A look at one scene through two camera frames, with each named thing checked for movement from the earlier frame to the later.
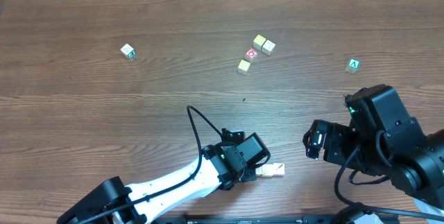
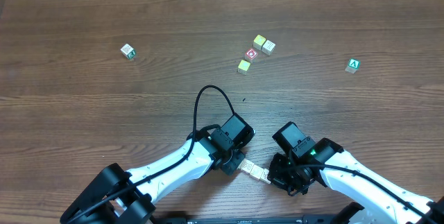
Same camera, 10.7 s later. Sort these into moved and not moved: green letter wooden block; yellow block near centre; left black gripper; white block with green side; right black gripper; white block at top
Moved: right black gripper; left black gripper
Not moved: white block at top; yellow block near centre; green letter wooden block; white block with green side
